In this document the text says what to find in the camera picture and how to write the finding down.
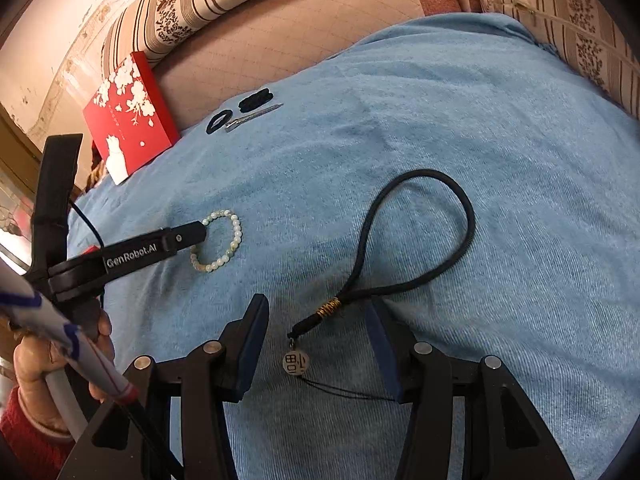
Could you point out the light blue blanket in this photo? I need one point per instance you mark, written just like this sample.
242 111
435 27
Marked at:
450 135

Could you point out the person's left hand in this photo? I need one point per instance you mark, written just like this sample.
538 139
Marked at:
35 375

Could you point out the striped floral sofa cushion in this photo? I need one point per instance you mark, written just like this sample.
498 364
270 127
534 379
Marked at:
200 10
575 10

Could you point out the silver hair clip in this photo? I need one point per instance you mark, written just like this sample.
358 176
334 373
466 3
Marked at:
250 116

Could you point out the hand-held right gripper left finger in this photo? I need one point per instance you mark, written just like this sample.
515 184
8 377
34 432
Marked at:
252 345

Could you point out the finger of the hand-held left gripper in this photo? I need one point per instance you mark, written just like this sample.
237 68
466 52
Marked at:
187 236
55 185

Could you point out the red blossom print gift box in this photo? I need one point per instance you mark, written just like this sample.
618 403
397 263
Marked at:
130 115

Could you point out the grey tube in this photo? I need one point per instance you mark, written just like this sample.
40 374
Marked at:
65 405

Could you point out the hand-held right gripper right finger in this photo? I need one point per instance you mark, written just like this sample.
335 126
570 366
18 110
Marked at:
382 350

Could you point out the person's left forearm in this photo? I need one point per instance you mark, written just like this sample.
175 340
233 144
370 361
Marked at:
25 435

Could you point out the brown patterned cloth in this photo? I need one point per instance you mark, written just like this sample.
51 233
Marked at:
97 175

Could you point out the pink beige sofa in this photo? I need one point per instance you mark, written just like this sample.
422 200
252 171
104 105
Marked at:
300 45

